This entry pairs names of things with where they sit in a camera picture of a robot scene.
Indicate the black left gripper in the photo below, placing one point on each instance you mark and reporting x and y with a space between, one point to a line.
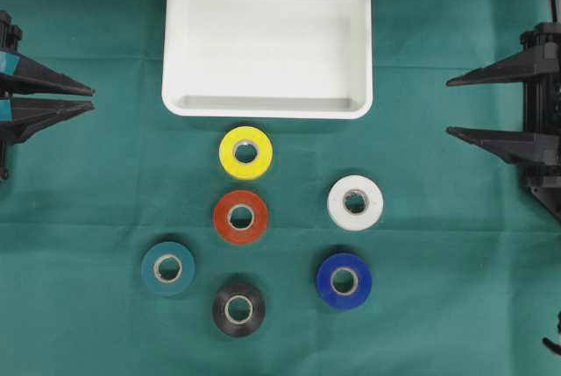
23 117

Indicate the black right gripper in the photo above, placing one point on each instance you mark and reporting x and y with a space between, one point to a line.
538 66

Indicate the white tape roll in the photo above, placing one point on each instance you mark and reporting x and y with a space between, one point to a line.
355 203

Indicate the yellow tape roll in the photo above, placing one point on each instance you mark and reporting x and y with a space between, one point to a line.
245 152

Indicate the blue tape roll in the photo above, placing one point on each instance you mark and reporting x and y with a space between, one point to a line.
344 281

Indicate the red tape roll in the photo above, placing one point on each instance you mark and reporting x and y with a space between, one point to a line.
240 217

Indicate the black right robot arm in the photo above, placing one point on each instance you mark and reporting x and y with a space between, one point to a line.
548 197

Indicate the white rectangular plastic case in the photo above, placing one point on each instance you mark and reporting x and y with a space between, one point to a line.
307 59

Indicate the teal tape roll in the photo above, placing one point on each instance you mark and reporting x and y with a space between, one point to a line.
168 268

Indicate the black tape roll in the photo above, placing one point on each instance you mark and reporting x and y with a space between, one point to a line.
239 309

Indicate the black clip at table edge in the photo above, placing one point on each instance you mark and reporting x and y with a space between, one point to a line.
554 347

